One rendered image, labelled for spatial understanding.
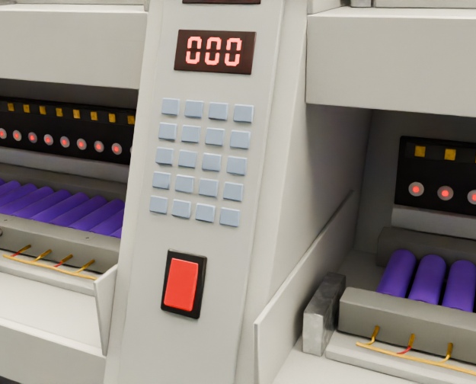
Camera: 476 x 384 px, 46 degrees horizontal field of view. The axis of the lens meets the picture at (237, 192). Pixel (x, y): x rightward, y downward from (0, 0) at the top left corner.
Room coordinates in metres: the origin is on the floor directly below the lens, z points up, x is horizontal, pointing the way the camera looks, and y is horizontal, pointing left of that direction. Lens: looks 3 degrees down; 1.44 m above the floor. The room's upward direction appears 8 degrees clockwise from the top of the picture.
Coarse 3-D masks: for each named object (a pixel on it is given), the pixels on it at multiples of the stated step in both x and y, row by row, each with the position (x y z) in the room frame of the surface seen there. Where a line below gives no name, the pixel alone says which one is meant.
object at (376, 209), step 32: (32, 96) 0.62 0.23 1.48; (64, 96) 0.60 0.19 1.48; (96, 96) 0.58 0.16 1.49; (128, 96) 0.57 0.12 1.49; (384, 128) 0.47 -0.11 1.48; (416, 128) 0.46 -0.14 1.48; (448, 128) 0.45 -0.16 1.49; (384, 160) 0.46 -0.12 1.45; (384, 192) 0.46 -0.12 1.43; (384, 224) 0.46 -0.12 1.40
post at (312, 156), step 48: (288, 0) 0.29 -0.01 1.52; (144, 48) 0.32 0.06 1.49; (288, 48) 0.29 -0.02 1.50; (144, 96) 0.32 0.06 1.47; (288, 96) 0.29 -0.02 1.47; (144, 144) 0.32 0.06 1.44; (288, 144) 0.29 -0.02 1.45; (336, 144) 0.37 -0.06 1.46; (288, 192) 0.30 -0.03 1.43; (336, 192) 0.39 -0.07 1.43; (288, 240) 0.31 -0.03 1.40
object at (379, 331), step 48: (432, 144) 0.40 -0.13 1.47; (432, 192) 0.42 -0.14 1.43; (336, 240) 0.40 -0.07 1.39; (384, 240) 0.41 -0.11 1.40; (432, 240) 0.41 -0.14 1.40; (288, 288) 0.31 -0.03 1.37; (336, 288) 0.34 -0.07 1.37; (384, 288) 0.35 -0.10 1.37; (432, 288) 0.35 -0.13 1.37; (288, 336) 0.32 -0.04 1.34; (336, 336) 0.34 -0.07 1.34; (384, 336) 0.33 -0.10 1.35; (432, 336) 0.32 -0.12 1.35
